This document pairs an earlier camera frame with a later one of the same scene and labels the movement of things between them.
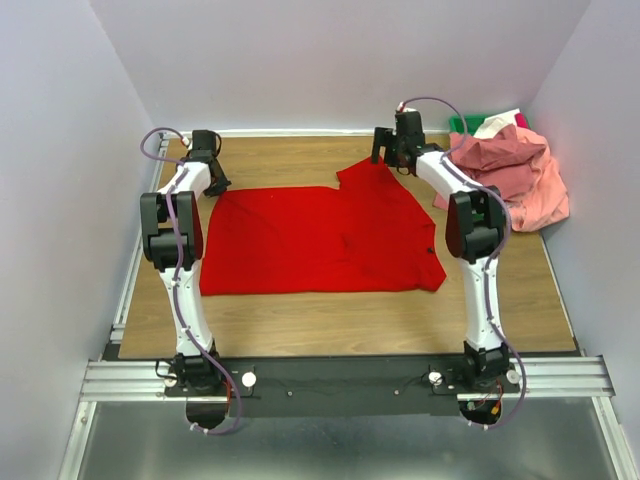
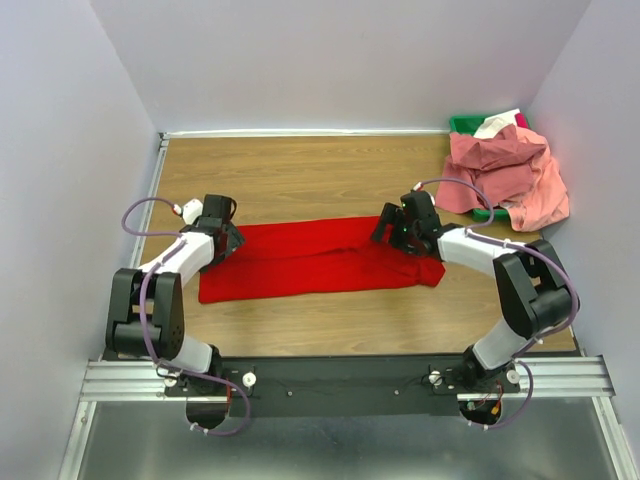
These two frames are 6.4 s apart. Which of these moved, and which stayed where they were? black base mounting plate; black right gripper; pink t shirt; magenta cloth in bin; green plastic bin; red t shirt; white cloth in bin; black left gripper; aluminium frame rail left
Moved: black right gripper; red t shirt; black left gripper
Stayed: magenta cloth in bin; aluminium frame rail left; white cloth in bin; black base mounting plate; pink t shirt; green plastic bin
